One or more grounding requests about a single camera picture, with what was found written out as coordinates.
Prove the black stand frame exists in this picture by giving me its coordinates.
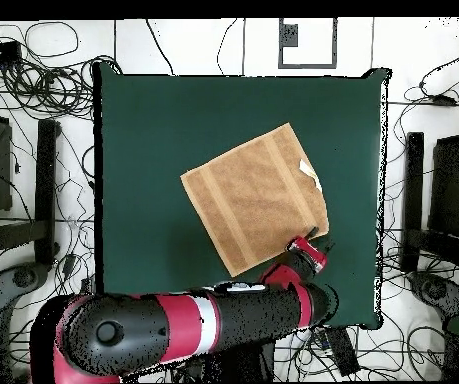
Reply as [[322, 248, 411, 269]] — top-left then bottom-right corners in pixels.
[[399, 130, 459, 274], [0, 111, 61, 268]]

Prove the small grey square plate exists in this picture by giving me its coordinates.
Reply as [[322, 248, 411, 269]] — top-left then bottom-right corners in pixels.
[[282, 23, 299, 48]]

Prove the black power adapter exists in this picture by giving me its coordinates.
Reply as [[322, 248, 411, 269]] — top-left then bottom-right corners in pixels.
[[63, 252, 78, 278]]

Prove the tan terry towel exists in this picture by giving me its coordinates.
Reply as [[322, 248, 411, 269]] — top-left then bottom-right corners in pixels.
[[179, 122, 330, 278]]

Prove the grey square frame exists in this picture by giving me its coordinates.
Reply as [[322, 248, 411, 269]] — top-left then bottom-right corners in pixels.
[[277, 17, 339, 70]]

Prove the dark green table cloth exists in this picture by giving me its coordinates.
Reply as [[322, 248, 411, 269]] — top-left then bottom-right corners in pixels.
[[92, 61, 392, 331]]

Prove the black power strip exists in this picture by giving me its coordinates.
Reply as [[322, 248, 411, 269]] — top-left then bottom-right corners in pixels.
[[80, 276, 97, 297]]

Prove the tangled black cable bundle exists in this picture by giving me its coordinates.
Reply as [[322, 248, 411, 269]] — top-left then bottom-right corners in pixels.
[[0, 54, 122, 121]]

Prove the thin black cable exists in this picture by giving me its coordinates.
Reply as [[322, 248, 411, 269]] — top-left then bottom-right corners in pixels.
[[215, 17, 239, 77], [144, 18, 175, 77], [402, 47, 459, 107]]

